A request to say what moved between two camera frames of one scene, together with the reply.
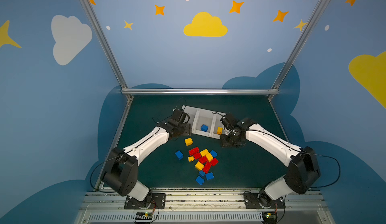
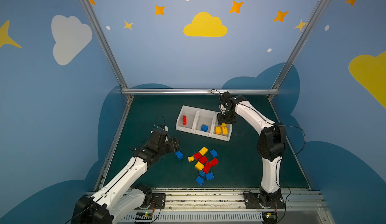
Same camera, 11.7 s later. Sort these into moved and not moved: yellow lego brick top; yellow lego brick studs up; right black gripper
Moved: yellow lego brick top; right black gripper
Not moved: yellow lego brick studs up
